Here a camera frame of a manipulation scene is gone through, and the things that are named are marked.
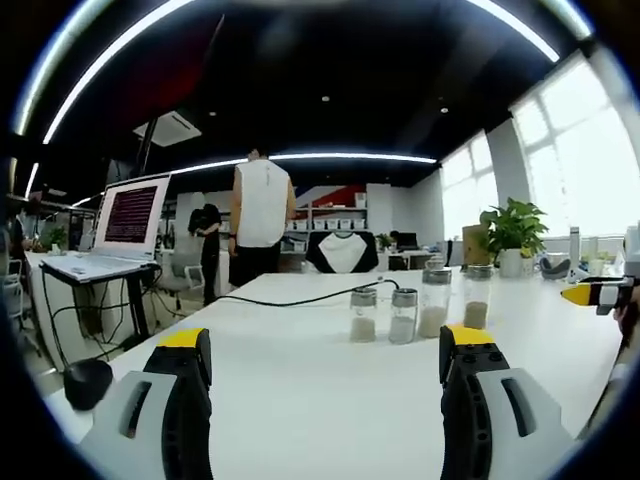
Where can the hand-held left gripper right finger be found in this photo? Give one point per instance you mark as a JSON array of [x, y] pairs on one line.
[[492, 400]]

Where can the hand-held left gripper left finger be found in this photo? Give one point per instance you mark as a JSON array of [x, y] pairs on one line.
[[150, 400]]

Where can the tall glass seasoning bottle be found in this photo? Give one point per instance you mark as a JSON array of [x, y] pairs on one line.
[[477, 297], [434, 302]]

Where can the small glass seasoning bottle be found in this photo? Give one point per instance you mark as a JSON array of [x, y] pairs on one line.
[[402, 316], [362, 315]]

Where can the white water bottle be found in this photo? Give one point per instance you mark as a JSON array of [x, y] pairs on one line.
[[575, 247]]

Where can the grey neck pillow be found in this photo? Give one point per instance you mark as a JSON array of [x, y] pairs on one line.
[[556, 268]]

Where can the black round object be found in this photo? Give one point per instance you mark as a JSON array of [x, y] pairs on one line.
[[86, 385]]

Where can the green potted plant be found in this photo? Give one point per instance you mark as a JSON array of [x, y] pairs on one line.
[[515, 235]]

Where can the black standing desk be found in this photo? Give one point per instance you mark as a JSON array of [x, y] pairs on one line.
[[95, 310]]

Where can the cardboard box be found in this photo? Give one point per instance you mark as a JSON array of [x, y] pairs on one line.
[[474, 245]]

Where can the white mug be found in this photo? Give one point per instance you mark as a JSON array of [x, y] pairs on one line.
[[434, 262]]

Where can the white laptop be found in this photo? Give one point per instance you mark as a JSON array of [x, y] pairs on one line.
[[117, 225]]

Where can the black computer monitor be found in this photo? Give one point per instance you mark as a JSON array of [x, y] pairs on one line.
[[406, 240]]

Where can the small green plant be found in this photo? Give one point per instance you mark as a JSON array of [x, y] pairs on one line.
[[385, 241]]

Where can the black and white office chair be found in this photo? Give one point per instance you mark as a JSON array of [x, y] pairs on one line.
[[343, 251]]

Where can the white storage shelf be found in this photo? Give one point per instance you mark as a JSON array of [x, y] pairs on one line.
[[332, 215]]

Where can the ceiling air conditioner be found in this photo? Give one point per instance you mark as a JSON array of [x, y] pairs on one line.
[[167, 129]]

